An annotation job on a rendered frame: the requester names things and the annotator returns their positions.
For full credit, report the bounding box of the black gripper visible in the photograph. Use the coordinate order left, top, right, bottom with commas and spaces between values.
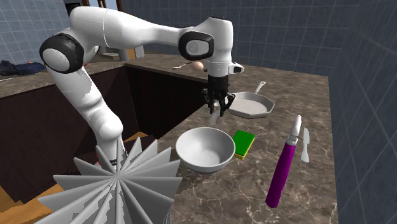
202, 74, 236, 118

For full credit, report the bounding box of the small grey shaker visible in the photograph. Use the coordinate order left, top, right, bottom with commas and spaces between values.
209, 101, 222, 129

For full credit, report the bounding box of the grey frying pan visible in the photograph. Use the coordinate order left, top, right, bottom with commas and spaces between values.
228, 81, 276, 120

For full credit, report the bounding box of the green and yellow sponge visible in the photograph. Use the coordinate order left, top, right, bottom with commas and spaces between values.
232, 130, 256, 161

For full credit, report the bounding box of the white bowl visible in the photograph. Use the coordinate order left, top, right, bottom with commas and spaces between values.
175, 127, 236, 174

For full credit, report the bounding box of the grey spoon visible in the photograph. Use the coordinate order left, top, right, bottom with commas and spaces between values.
171, 61, 193, 70

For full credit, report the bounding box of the purple tool with white tip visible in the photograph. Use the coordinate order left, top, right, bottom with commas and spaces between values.
265, 115, 303, 209

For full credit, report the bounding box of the small white knife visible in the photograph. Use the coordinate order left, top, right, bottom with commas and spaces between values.
300, 127, 311, 164

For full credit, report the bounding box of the grey and tan appliance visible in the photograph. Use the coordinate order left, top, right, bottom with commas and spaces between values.
98, 45, 146, 62

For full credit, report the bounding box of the grey spiky fan-shaped object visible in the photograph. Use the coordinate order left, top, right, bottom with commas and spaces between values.
33, 136, 184, 224

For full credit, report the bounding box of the dark blue cloth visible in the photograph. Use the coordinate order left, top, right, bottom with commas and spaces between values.
0, 59, 47, 78

